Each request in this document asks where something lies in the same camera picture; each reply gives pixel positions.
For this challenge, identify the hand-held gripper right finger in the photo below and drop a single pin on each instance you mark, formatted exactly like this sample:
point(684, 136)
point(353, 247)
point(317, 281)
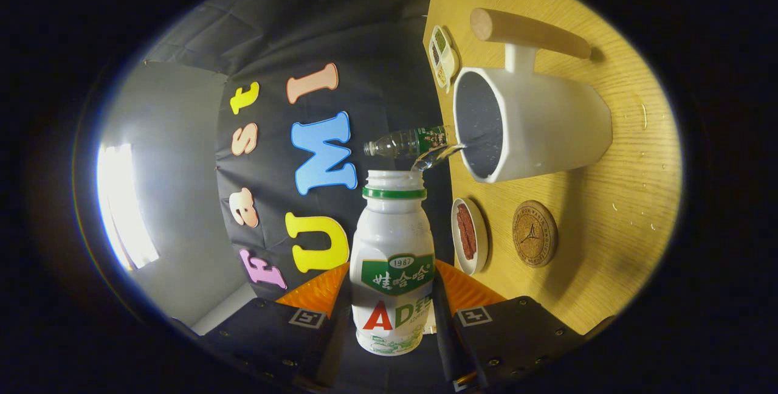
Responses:
point(523, 333)

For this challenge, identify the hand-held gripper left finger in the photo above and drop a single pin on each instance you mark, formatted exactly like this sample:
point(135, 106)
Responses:
point(261, 333)

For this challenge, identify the round cork coaster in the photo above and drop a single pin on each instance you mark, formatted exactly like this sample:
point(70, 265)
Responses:
point(535, 234)

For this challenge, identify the white juice bottle green label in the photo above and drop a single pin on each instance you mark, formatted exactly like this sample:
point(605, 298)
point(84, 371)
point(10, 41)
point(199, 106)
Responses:
point(389, 230)

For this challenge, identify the clear plastic water bottle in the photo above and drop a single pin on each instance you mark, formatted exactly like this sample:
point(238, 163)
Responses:
point(401, 141)

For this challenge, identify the white round plate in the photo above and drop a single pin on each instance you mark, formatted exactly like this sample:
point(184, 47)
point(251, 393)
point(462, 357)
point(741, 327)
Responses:
point(482, 236)

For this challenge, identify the red sausage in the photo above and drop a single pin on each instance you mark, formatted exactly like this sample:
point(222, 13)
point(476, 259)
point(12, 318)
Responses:
point(462, 227)
point(471, 239)

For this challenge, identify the wooden table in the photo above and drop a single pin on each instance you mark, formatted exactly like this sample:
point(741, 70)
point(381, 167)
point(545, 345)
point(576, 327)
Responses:
point(608, 230)

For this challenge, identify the white divided dish with beans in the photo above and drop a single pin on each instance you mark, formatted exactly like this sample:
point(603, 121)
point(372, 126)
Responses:
point(448, 59)

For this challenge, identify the black backdrop cloth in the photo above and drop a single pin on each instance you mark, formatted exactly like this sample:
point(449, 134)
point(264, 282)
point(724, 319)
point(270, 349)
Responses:
point(364, 47)

